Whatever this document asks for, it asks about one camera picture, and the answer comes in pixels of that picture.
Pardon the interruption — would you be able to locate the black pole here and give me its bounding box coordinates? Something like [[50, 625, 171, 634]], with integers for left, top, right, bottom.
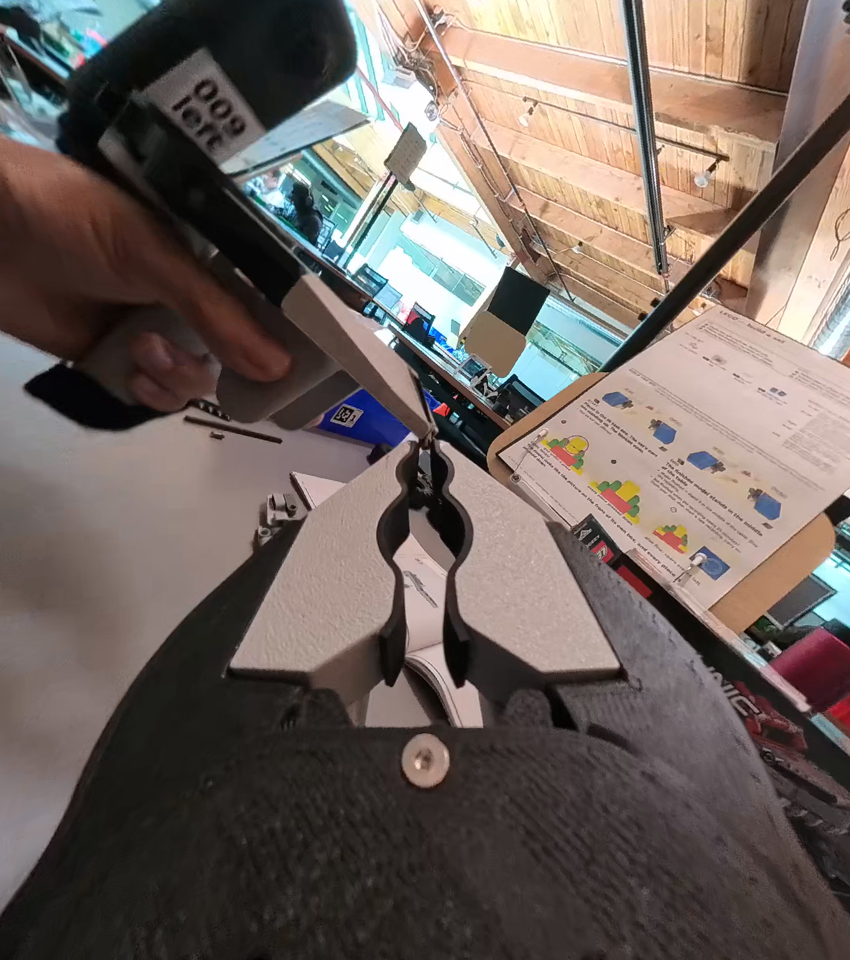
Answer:
[[603, 45, 850, 370]]

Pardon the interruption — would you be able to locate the printed instruction sheet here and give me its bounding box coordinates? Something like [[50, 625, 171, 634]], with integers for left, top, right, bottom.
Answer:
[[498, 303, 850, 610]]

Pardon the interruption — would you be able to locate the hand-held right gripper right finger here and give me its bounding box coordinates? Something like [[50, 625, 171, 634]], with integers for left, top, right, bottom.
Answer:
[[432, 441, 623, 690]]

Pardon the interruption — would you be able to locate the large blue bin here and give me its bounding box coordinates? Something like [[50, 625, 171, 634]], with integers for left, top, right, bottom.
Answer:
[[314, 386, 443, 451]]

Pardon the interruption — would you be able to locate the hanging light panel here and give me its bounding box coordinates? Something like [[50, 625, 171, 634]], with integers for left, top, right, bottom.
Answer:
[[383, 122, 429, 193]]

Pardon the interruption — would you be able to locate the black square panel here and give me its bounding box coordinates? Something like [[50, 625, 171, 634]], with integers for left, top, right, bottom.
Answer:
[[485, 266, 551, 336]]

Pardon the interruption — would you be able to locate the black toy set box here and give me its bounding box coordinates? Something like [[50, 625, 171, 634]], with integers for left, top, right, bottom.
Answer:
[[569, 513, 850, 924]]

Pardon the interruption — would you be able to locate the brown clipboard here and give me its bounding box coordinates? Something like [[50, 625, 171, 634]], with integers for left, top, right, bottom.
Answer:
[[486, 371, 839, 637]]

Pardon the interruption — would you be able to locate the magenta chair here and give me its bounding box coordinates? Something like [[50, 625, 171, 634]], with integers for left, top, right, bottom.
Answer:
[[768, 626, 850, 714]]

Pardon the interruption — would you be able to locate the grey brick assembly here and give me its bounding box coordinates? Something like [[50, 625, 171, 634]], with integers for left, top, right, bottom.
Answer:
[[254, 491, 300, 547]]

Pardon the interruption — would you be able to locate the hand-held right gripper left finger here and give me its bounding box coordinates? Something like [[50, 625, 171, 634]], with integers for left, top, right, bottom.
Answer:
[[228, 441, 420, 688]]

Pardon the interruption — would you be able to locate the person's left hand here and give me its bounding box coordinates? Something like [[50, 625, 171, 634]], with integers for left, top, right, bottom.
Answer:
[[0, 116, 293, 414]]

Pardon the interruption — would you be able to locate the cardboard panel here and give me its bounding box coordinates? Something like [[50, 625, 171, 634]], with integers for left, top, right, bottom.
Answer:
[[461, 309, 528, 380]]

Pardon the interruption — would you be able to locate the thin black axle rod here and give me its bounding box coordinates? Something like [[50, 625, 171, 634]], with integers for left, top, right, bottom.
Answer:
[[183, 414, 285, 445]]

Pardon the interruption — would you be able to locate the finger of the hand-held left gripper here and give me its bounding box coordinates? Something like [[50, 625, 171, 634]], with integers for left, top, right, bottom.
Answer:
[[279, 272, 440, 441]]

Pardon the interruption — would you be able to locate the white instruction booklet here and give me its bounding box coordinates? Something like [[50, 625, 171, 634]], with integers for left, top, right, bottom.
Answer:
[[288, 471, 488, 730]]

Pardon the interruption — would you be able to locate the tilted grey panel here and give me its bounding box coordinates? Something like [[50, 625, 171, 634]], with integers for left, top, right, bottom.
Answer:
[[224, 101, 371, 179]]

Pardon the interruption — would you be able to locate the long wooden table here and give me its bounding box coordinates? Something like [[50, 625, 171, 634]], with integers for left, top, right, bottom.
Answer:
[[387, 322, 516, 432]]

